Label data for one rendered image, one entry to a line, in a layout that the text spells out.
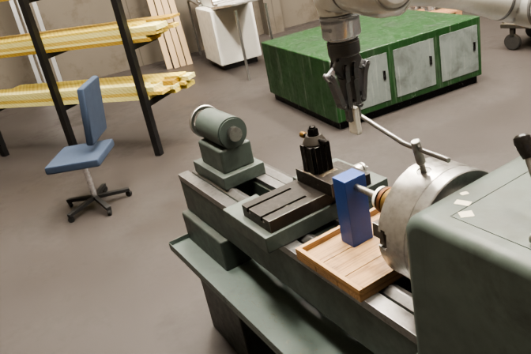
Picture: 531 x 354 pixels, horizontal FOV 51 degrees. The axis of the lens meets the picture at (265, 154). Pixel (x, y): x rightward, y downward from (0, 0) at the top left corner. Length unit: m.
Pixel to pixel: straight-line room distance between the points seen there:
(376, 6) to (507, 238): 0.48
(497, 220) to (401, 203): 0.28
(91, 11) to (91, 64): 0.85
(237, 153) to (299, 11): 8.33
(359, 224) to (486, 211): 0.64
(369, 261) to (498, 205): 0.60
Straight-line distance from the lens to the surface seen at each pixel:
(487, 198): 1.19
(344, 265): 1.67
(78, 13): 9.54
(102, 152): 4.39
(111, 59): 9.66
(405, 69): 5.28
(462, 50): 5.68
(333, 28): 1.26
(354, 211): 1.68
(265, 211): 1.84
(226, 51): 7.99
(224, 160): 2.28
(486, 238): 1.07
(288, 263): 1.87
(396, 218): 1.33
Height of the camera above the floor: 1.84
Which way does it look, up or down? 22 degrees down
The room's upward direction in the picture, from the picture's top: 12 degrees counter-clockwise
